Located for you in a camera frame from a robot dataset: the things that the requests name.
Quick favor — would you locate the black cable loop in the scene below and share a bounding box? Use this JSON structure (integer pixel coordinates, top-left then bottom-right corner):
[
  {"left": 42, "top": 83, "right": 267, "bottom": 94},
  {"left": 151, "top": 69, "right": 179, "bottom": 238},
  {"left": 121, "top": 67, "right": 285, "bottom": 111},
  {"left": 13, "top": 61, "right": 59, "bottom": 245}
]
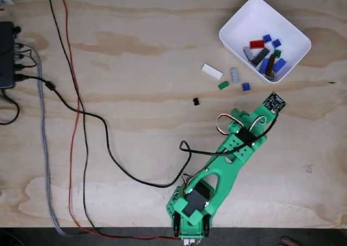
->
[{"left": 0, "top": 90, "right": 21, "bottom": 126}]

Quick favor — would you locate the brown lego plate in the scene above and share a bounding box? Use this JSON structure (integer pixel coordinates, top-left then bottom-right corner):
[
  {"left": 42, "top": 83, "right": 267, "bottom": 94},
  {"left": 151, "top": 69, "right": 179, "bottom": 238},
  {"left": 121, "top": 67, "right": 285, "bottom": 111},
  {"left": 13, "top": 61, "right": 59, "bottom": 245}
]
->
[{"left": 265, "top": 54, "right": 277, "bottom": 76}]

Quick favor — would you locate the dark grey lego brick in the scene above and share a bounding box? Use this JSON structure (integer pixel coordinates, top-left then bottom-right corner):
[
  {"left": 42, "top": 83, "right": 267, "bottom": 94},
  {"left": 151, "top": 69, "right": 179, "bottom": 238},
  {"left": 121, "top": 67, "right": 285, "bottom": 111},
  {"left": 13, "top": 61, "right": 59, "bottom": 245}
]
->
[{"left": 249, "top": 47, "right": 271, "bottom": 67}]

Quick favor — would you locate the white red servo wire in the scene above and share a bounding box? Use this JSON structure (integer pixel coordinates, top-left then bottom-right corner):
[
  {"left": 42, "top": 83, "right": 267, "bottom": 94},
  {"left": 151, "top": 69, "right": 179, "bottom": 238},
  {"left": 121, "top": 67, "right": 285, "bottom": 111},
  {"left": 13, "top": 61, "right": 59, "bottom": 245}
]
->
[{"left": 216, "top": 113, "right": 245, "bottom": 135}]

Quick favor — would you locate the black hub box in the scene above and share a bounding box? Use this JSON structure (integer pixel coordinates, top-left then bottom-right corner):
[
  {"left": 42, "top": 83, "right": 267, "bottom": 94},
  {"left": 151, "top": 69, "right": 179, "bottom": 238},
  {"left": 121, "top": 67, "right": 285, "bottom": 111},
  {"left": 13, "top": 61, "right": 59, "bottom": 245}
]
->
[{"left": 0, "top": 21, "right": 22, "bottom": 89}]

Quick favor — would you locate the thin black hub cable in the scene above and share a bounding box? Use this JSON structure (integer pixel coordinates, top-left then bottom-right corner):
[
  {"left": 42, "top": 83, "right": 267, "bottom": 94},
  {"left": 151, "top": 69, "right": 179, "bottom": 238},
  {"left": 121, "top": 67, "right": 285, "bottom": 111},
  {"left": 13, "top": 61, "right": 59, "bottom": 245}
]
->
[{"left": 15, "top": 48, "right": 37, "bottom": 69}]

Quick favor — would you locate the person's foot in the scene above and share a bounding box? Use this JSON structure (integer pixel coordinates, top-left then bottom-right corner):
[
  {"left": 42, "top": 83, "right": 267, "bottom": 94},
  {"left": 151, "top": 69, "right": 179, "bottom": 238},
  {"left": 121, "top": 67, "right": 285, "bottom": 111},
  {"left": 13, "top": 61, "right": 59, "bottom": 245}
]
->
[{"left": 279, "top": 235, "right": 302, "bottom": 246}]

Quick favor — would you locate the thick black cable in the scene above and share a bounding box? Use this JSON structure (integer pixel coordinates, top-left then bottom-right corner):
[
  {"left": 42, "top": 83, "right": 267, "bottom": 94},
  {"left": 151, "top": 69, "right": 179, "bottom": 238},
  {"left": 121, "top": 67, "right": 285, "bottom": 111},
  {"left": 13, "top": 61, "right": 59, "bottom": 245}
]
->
[{"left": 13, "top": 74, "right": 279, "bottom": 187}]

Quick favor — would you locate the thin black wire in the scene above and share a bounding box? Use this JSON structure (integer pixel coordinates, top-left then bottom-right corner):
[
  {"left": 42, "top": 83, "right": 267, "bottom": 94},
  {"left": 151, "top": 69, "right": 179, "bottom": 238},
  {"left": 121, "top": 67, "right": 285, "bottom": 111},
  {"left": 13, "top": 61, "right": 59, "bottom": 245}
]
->
[{"left": 44, "top": 0, "right": 179, "bottom": 241}]

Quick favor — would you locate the white plastic bin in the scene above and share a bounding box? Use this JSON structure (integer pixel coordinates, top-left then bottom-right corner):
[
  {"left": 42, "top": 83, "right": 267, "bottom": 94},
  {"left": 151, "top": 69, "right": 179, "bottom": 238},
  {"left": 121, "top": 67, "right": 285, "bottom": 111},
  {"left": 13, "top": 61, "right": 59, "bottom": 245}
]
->
[{"left": 219, "top": 0, "right": 312, "bottom": 83}]

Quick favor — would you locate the white lego brick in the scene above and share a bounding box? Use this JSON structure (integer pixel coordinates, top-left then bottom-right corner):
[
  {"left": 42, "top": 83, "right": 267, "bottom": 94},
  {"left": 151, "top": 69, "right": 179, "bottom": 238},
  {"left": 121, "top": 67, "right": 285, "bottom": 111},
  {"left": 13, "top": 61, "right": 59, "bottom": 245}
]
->
[{"left": 201, "top": 63, "right": 224, "bottom": 80}]

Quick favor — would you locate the grey braided cable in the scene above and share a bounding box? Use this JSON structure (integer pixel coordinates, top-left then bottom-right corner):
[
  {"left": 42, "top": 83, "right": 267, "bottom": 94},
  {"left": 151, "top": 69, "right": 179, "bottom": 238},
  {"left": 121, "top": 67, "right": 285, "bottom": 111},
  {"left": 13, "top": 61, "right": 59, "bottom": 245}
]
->
[{"left": 16, "top": 43, "right": 90, "bottom": 237}]

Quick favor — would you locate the camera circuit board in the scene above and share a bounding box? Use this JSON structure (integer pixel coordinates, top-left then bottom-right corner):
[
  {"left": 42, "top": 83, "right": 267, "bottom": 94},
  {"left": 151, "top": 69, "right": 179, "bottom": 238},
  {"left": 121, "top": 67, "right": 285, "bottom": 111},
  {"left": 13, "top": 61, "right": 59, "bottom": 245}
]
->
[{"left": 262, "top": 92, "right": 287, "bottom": 114}]

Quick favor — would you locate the light grey lego brick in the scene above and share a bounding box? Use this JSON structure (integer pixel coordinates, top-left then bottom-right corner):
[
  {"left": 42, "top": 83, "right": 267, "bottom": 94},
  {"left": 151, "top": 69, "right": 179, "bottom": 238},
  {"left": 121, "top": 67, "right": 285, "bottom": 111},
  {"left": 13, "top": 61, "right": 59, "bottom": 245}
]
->
[
  {"left": 243, "top": 46, "right": 254, "bottom": 62},
  {"left": 230, "top": 67, "right": 241, "bottom": 84}
]

